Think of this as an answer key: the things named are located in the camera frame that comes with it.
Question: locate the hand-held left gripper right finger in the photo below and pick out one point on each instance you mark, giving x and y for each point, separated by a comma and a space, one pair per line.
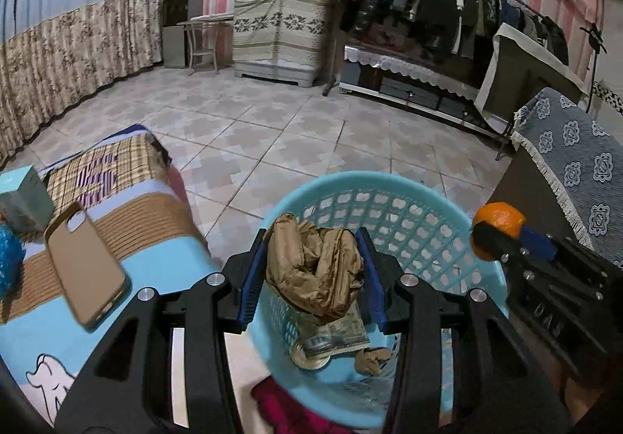
372, 278

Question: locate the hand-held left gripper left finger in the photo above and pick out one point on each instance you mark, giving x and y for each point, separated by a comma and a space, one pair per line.
250, 278

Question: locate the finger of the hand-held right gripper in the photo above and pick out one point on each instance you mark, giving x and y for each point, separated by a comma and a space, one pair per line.
489, 244
538, 242

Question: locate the orange fruit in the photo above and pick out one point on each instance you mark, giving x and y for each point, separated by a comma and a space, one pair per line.
501, 215

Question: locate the brown paper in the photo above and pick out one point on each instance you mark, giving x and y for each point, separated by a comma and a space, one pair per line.
311, 268
372, 360

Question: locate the light blue plastic basket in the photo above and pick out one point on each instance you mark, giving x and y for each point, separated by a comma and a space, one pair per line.
389, 215

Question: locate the dark wooden cabinet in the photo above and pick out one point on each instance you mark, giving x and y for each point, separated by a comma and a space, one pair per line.
530, 190

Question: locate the blue patterned fringed cloth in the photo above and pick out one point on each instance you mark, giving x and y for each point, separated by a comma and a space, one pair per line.
584, 161

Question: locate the striped cartoon blanket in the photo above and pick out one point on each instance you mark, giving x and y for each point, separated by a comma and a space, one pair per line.
160, 225

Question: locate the brown phone case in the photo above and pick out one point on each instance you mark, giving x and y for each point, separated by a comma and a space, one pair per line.
82, 263

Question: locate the low cabinet with lace cloth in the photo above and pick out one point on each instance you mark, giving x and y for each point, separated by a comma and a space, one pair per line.
413, 91

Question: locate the beige cloth covered appliance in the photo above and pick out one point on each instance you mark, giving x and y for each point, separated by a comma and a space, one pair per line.
525, 69

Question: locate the metal clothes rack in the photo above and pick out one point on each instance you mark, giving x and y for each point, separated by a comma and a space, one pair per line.
331, 69

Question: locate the black tripod stand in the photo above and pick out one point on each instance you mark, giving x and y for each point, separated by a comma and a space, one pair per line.
595, 32

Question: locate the teal cardboard box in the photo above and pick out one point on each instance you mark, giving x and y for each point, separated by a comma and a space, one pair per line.
24, 200

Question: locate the blue plastic bag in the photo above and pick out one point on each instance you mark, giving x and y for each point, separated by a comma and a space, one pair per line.
9, 259

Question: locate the row of hanging clothes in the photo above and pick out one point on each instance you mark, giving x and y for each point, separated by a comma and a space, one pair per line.
438, 1

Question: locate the patterned cloth covered cabinet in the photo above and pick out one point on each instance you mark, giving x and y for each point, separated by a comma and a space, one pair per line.
277, 30

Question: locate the small white side table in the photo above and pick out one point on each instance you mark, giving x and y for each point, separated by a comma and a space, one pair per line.
204, 20

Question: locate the grey water dispenser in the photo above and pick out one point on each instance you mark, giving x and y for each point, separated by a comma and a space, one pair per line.
177, 25

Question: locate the blue floral curtain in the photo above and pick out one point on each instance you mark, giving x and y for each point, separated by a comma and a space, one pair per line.
73, 49

